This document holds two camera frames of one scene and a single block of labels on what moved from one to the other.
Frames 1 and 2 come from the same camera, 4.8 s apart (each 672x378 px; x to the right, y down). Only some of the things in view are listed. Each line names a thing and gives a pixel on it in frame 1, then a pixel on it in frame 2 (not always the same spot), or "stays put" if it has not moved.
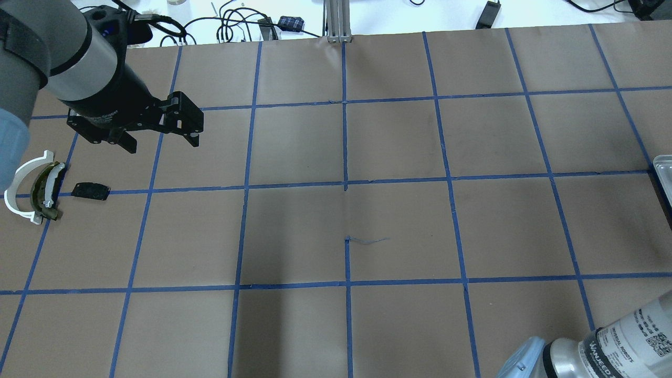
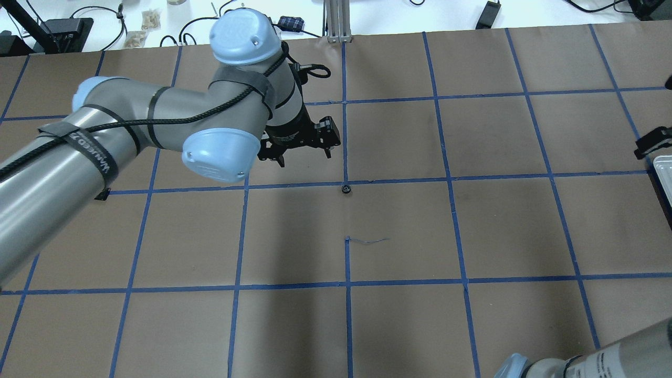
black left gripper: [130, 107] → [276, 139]
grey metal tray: [663, 166] stays put
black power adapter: [489, 15] stays put
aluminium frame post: [338, 21] stays put
